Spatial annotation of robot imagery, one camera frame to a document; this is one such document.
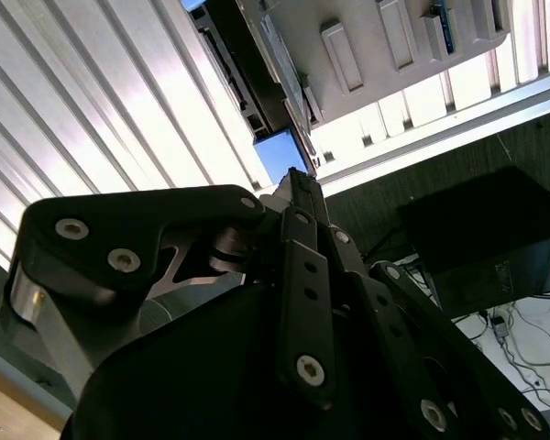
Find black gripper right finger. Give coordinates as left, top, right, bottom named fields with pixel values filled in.
left=307, top=176, right=550, bottom=440

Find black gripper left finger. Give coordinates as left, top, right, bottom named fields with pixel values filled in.
left=0, top=167, right=338, bottom=412

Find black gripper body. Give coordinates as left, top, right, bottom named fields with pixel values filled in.
left=61, top=281, right=423, bottom=440

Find hard disk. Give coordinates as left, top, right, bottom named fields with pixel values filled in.
left=181, top=0, right=322, bottom=184

